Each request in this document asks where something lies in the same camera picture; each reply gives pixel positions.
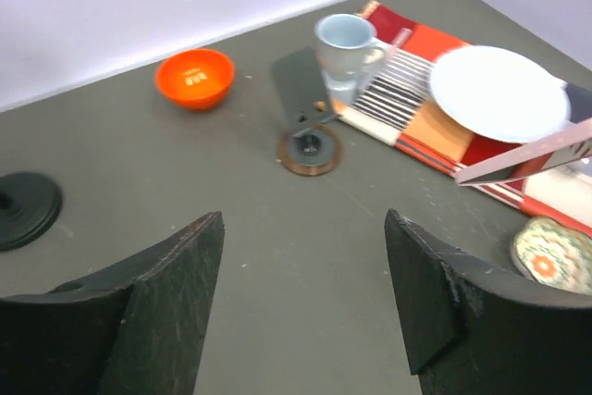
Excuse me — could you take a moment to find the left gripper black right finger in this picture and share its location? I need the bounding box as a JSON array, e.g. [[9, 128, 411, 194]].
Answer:
[[384, 209, 591, 394]]

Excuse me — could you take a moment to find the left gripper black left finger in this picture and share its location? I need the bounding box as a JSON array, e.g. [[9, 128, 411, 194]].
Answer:
[[1, 212, 225, 394]]

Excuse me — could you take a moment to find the phone with pink case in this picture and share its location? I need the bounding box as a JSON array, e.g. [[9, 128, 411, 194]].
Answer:
[[455, 118, 591, 186]]

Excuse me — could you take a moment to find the black round-base phone stand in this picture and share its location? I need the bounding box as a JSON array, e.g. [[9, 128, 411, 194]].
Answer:
[[1, 172, 63, 252]]

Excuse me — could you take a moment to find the grey phone stand copper base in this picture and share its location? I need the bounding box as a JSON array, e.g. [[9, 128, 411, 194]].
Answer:
[[271, 47, 342, 178]]

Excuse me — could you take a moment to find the floral patterned small dish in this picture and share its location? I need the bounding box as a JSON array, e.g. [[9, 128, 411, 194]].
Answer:
[[510, 216, 591, 296]]

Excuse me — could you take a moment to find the patterned orange placemat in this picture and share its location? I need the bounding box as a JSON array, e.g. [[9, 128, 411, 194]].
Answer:
[[332, 0, 591, 234]]

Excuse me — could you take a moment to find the white paper plate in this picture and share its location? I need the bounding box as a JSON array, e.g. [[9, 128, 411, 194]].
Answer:
[[429, 45, 572, 143]]

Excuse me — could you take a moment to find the orange plastic bowl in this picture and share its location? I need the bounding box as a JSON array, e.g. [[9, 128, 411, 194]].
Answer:
[[154, 48, 235, 111]]

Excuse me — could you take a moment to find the pink plastic utensil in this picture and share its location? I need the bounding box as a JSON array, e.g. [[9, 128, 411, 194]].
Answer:
[[391, 28, 413, 51]]

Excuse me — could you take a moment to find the light blue mug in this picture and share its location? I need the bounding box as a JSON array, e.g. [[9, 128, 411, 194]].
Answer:
[[314, 14, 389, 92]]

